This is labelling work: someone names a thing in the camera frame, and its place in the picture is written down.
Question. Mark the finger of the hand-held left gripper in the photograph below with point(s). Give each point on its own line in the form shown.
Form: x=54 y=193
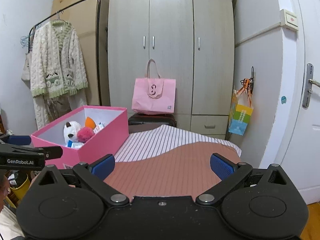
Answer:
x=18 y=140
x=53 y=152

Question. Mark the cream fleece cardigan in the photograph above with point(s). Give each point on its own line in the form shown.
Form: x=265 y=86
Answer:
x=55 y=55

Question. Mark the white door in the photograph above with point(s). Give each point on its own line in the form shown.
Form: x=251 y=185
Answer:
x=312 y=142

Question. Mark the yellow bin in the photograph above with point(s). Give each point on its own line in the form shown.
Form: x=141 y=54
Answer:
x=21 y=192

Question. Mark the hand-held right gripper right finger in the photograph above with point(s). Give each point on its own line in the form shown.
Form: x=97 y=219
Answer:
x=222 y=166

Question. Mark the blue wipes packet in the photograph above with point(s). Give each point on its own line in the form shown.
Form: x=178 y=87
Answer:
x=75 y=145

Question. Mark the pink tote bag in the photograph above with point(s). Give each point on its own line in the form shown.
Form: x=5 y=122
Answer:
x=150 y=105

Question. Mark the black suitcase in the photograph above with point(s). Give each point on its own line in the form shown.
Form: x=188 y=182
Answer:
x=150 y=121

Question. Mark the light wooden board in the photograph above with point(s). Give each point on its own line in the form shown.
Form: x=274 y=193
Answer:
x=85 y=42

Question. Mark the pink cardboard box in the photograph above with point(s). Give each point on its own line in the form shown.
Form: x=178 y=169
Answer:
x=105 y=135

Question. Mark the colourful paper gift bag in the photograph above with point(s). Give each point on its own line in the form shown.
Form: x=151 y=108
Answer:
x=240 y=120

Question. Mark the beige wall switch box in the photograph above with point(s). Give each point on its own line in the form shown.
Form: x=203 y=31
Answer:
x=290 y=20

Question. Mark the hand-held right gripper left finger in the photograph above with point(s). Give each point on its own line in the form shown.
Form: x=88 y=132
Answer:
x=103 y=167

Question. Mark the person's left hand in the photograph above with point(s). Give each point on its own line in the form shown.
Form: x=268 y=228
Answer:
x=3 y=190

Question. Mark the red fluffy ball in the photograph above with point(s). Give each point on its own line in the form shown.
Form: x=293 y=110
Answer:
x=85 y=135

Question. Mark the beige wooden wardrobe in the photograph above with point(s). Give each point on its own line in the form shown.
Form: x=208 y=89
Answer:
x=170 y=17

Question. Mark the black clothes rack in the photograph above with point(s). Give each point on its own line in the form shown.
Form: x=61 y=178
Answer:
x=98 y=30

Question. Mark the white panda plush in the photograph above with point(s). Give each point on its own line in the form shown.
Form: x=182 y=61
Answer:
x=71 y=130

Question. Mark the green orange plush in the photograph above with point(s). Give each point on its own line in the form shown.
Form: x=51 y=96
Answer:
x=90 y=123

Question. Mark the blue round sticker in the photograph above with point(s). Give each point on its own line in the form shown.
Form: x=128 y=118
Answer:
x=284 y=100

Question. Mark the canvas tote bag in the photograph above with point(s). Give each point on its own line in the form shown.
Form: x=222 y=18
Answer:
x=26 y=70

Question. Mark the black wall hook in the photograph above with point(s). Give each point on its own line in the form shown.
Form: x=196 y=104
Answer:
x=252 y=73

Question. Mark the person's white clothing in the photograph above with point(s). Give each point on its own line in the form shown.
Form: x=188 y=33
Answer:
x=10 y=222

